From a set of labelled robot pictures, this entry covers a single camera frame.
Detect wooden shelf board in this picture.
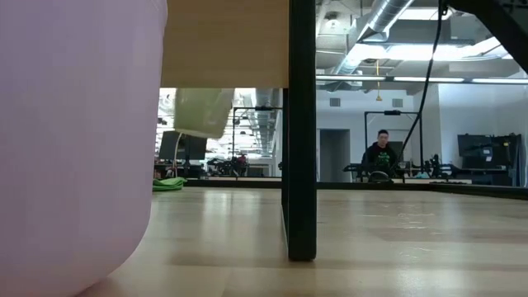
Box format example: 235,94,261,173
160,0,290,89

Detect black wall monitors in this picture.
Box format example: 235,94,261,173
456,132,523,187

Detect silver ventilation duct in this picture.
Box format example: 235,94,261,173
329,0,416,79

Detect person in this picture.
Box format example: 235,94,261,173
361,129,399,179

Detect black arched cable bracket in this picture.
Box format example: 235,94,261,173
367,170,391,184

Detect black gantry frame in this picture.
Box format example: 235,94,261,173
363,109,425,179
232,106,284,179

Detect yellow hanging cord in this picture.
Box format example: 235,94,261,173
374,59,383,102

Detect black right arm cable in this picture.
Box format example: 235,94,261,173
394,0,450,177

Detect ceiling light strip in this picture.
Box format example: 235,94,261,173
315,74,387,83
471,78,528,85
393,76,466,83

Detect folded green cloth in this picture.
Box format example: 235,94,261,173
152,177,188,192

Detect small lilac plastic cup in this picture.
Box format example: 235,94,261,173
0,0,168,297

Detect black metal table frame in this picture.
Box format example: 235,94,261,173
183,177,528,201

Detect large cream white mug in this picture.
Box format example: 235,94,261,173
172,87,235,139

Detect black shelf support frame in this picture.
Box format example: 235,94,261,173
281,0,318,262

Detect black monitor on stand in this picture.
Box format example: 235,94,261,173
158,130,209,162

